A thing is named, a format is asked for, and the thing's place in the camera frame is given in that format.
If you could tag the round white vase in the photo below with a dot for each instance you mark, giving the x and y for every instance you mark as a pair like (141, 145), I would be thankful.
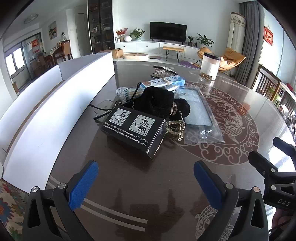
(128, 38)

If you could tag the blue and white toothpaste box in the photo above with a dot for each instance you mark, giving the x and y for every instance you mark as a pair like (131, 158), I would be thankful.
(157, 82)

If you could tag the gold pearl hair clip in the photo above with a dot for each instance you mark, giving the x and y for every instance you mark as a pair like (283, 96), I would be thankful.
(174, 129)

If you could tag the black comb in clear packet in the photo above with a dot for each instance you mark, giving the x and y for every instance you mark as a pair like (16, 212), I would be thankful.
(160, 69)

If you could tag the small potted plant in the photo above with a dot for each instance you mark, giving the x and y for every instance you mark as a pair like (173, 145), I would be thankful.
(190, 40)

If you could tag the white foam board panels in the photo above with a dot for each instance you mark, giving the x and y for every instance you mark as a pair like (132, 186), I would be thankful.
(57, 104)

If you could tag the clear jar with black lid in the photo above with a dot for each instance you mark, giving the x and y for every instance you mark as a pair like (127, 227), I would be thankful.
(209, 66)

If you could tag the round ceiling lamp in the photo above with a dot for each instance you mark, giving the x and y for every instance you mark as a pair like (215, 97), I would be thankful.
(31, 18)

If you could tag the black flat television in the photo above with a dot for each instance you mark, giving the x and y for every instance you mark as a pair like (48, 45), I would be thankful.
(168, 31)

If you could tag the phone case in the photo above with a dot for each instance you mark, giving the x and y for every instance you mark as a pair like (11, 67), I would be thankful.
(198, 109)

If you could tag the wooden slatted chair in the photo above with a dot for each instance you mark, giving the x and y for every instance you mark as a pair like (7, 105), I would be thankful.
(268, 83)

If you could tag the large leafy potted plant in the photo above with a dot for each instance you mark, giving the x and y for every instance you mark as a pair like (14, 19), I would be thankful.
(204, 40)

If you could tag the red wall hanging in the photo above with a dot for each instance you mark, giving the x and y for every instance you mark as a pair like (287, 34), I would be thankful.
(268, 36)

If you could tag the dark glass display cabinet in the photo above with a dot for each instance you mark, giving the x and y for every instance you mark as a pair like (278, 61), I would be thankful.
(100, 25)

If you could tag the rimless eyeglasses with black temples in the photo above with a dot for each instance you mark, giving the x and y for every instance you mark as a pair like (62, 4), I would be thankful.
(104, 107)

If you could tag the red paper window poster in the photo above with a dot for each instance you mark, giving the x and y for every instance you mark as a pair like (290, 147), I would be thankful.
(35, 43)

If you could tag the green potted plant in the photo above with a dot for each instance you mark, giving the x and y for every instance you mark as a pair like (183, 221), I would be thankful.
(137, 33)

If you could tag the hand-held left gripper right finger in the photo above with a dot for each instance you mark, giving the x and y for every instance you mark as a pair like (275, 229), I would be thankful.
(207, 185)

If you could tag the black velvet scrunchie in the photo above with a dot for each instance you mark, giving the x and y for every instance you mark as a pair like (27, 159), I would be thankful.
(157, 102)

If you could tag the orange lounge chair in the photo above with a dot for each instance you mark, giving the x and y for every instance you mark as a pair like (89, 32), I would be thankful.
(232, 58)
(205, 51)

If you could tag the floral patterned cloth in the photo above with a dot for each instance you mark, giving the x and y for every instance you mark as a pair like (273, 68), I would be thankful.
(11, 208)

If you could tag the cotton swab packet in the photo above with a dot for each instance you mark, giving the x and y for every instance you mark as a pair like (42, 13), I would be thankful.
(127, 93)

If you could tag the white television cabinet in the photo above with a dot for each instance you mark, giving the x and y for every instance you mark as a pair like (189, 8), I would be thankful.
(143, 47)

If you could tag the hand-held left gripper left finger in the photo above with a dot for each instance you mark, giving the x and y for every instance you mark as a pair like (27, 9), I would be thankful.
(83, 185)

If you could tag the round wooden tray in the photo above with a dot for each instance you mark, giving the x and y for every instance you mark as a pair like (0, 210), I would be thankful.
(135, 55)

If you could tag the white covered standing air conditioner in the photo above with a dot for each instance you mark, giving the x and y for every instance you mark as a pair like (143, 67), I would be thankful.
(235, 32)

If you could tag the wooden bench with hairpin legs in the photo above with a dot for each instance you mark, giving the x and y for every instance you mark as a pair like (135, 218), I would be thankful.
(173, 48)

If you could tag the purple floor mat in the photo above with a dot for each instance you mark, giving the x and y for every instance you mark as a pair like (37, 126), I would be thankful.
(189, 64)

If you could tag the framed wall painting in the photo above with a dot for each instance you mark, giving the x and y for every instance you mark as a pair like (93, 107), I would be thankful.
(52, 30)

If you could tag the flat pink book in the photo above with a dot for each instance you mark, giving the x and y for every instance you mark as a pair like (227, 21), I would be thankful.
(154, 57)

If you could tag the black box with white pictograms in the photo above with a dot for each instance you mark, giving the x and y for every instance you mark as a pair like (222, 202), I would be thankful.
(129, 132)

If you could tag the glass balcony door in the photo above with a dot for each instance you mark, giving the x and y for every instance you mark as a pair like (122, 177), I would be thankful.
(20, 58)

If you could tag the grey curtain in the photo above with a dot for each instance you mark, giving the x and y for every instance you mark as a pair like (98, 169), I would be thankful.
(251, 41)

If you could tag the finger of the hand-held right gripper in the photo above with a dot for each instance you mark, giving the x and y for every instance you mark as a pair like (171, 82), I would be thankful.
(285, 150)
(260, 162)

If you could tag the brown cardboard box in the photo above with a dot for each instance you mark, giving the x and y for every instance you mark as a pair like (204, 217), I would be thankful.
(114, 53)

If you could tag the wooden dining chair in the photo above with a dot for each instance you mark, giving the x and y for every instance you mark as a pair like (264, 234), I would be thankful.
(57, 55)
(67, 48)

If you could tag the red flowers in vase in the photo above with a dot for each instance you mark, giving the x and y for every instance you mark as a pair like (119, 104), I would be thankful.
(120, 32)

